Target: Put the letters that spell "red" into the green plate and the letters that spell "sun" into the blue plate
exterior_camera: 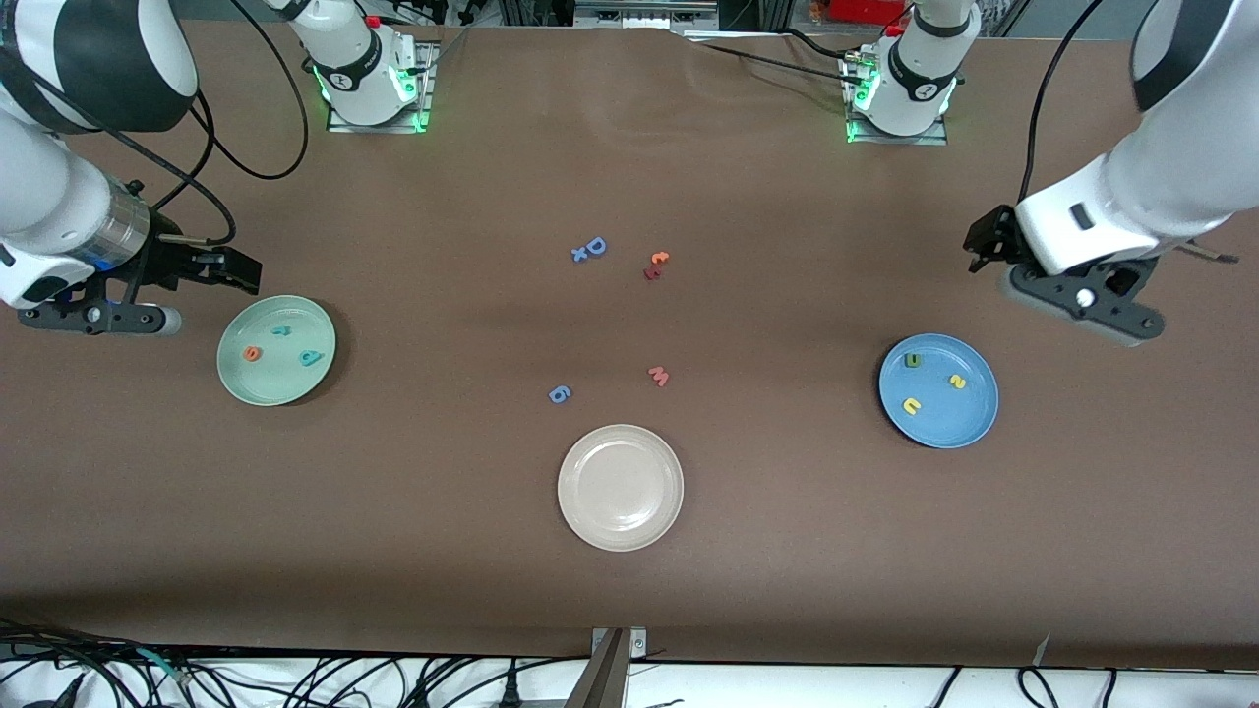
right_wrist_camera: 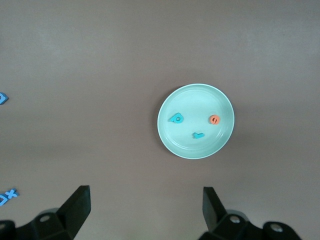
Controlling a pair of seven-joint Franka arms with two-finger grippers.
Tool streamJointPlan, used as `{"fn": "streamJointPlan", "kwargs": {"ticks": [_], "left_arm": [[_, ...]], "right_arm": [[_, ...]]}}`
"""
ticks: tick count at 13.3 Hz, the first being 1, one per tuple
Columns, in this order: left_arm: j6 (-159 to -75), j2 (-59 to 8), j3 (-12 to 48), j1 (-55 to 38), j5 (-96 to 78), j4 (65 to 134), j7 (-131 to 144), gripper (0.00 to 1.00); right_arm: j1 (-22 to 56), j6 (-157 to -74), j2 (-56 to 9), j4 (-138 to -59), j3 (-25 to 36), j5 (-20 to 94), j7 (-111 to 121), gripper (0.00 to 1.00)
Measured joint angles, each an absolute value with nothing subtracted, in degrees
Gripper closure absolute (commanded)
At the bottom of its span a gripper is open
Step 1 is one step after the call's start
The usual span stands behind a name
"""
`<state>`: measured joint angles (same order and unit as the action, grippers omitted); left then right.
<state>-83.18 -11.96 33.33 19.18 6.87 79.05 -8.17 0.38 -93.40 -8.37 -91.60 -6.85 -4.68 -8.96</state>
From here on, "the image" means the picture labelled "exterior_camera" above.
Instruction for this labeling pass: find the blue round plate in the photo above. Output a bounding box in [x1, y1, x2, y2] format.
[878, 333, 1000, 450]

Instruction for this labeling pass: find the beige round plate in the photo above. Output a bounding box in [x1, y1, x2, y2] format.
[557, 424, 686, 553]

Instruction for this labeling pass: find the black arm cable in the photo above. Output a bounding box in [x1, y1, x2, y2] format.
[1025, 0, 1108, 207]
[59, 0, 311, 247]

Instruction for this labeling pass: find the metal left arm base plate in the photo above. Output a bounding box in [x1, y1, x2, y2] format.
[842, 49, 951, 148]

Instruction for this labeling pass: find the mint green round plate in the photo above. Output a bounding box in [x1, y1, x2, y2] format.
[216, 295, 337, 408]

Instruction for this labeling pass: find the teal loose cable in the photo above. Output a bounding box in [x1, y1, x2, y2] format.
[133, 647, 193, 687]

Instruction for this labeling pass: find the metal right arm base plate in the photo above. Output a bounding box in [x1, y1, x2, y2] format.
[325, 39, 436, 136]

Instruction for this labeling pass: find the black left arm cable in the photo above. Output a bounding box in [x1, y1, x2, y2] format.
[1025, 0, 1108, 207]

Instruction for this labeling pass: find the grey metal rail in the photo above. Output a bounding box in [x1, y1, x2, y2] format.
[573, 0, 721, 30]

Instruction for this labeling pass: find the grey metal bracket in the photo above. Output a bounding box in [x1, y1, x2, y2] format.
[563, 626, 648, 708]

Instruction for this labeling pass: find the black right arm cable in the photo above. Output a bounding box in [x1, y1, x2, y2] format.
[59, 0, 311, 247]

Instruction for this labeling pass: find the black cable on mat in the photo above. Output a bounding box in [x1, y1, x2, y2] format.
[684, 28, 867, 99]

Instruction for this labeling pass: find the brown table cover mat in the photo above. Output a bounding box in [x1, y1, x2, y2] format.
[0, 18, 1259, 672]

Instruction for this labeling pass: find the red box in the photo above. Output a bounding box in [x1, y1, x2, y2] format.
[829, 0, 908, 27]

